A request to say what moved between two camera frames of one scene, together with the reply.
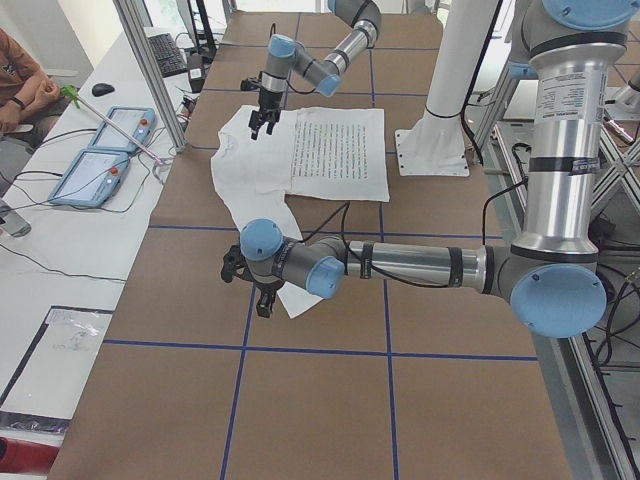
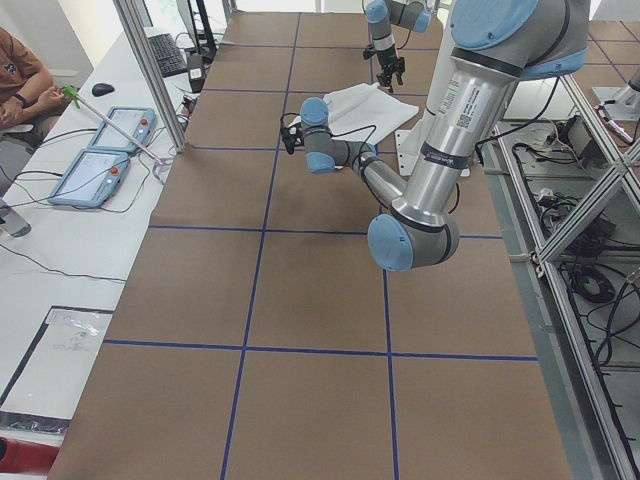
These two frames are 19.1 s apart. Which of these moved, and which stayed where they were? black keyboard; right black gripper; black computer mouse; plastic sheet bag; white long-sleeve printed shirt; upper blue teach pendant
Moved: white long-sleeve printed shirt; right black gripper
Stayed: plastic sheet bag; black keyboard; upper blue teach pendant; black computer mouse
